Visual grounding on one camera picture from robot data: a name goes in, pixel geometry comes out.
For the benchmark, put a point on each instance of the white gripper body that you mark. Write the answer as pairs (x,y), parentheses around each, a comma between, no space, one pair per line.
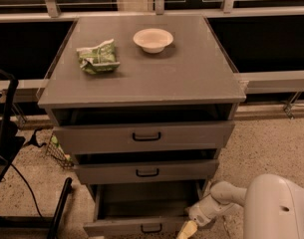
(200,215)

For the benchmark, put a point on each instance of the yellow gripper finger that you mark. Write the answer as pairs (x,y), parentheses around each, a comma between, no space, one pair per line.
(187,230)

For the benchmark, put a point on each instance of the grey bottom drawer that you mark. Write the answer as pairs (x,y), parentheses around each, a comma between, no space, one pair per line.
(142,208)

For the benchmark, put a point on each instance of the grey drawer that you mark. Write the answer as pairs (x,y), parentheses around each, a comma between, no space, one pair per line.
(142,208)
(140,137)
(139,172)

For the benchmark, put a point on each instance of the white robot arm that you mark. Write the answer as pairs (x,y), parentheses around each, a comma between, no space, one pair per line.
(273,208)

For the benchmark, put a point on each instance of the grey top drawer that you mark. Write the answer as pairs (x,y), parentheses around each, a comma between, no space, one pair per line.
(140,137)

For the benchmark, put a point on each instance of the grey middle drawer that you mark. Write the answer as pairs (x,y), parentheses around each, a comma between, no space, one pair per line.
(139,172)

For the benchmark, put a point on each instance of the grey drawer cabinet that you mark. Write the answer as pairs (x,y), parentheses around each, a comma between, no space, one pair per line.
(189,81)

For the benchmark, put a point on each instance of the white bowl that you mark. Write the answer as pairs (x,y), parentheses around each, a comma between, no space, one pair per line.
(153,40)

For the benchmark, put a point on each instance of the metal window railing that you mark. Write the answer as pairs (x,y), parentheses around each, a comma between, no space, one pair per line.
(263,38)

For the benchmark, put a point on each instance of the green snack bag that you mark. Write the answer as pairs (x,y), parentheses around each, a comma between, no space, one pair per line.
(99,59)

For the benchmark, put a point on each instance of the wire mesh basket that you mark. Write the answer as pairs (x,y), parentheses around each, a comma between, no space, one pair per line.
(55,151)

